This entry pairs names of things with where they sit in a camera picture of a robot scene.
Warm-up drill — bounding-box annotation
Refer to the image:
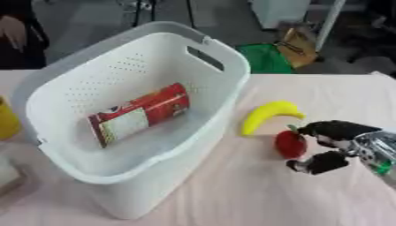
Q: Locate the green bag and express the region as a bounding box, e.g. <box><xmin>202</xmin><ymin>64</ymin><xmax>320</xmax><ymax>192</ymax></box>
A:
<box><xmin>235</xmin><ymin>42</ymin><xmax>296</xmax><ymax>74</ymax></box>

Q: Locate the white plastic laundry basket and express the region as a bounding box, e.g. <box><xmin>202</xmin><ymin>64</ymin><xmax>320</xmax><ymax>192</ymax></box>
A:
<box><xmin>11</xmin><ymin>20</ymin><xmax>253</xmax><ymax>221</ymax></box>

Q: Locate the yellow container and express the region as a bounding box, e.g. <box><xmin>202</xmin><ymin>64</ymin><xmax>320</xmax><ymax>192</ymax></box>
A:
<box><xmin>0</xmin><ymin>95</ymin><xmax>24</xmax><ymax>140</ymax></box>

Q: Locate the white cabinet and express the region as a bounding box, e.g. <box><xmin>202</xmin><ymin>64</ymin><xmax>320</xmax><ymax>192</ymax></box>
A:
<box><xmin>248</xmin><ymin>0</ymin><xmax>313</xmax><ymax>30</ymax></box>

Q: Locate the red cylindrical snack can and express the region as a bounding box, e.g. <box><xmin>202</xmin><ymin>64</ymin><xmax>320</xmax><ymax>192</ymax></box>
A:
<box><xmin>85</xmin><ymin>82</ymin><xmax>192</xmax><ymax>149</ymax></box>

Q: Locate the person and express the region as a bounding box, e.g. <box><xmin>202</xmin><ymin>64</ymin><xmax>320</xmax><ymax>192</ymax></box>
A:
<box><xmin>0</xmin><ymin>0</ymin><xmax>51</xmax><ymax>71</ymax></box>

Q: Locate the brown cardboard box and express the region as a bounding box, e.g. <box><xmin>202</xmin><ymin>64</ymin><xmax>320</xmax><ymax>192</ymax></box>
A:
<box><xmin>275</xmin><ymin>26</ymin><xmax>321</xmax><ymax>69</ymax></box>

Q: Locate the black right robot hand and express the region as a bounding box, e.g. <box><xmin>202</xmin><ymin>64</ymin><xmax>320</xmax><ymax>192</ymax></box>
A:
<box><xmin>285</xmin><ymin>119</ymin><xmax>384</xmax><ymax>177</ymax></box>

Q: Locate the yellow toy banana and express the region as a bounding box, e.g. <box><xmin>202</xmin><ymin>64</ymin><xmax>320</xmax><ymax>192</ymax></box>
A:
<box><xmin>240</xmin><ymin>100</ymin><xmax>307</xmax><ymax>137</ymax></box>

